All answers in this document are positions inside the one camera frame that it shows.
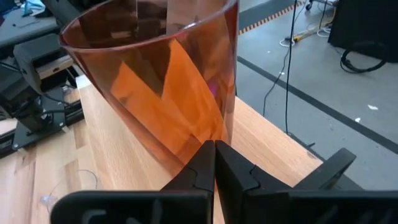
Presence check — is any white coiled cable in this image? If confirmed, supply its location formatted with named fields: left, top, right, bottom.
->
left=279, top=24, right=335, bottom=48

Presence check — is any clear glass cup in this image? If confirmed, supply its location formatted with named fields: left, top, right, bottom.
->
left=39, top=169, right=99, bottom=215

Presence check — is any orange faceted plastic tumbler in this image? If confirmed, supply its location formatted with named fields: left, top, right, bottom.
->
left=58, top=0, right=239, bottom=179

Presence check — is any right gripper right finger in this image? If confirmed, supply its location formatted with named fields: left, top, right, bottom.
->
left=215, top=139, right=398, bottom=224

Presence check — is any long black floor cable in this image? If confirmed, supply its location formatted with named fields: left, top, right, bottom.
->
left=285, top=0, right=298, bottom=135

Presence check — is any black mat with striped edge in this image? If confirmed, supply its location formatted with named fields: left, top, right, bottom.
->
left=238, top=0, right=305, bottom=35

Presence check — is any black coiled cable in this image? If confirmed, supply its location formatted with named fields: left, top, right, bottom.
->
left=340, top=42, right=389, bottom=75

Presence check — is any black block bracket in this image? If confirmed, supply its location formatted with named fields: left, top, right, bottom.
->
left=294, top=147, right=358, bottom=191

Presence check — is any black box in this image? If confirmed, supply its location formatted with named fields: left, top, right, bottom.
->
left=328, top=0, right=398, bottom=63

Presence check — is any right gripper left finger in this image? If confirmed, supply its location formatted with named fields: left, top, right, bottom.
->
left=51, top=139, right=216, bottom=224

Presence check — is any thin black floor cable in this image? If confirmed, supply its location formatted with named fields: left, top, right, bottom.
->
left=262, top=46, right=290, bottom=118

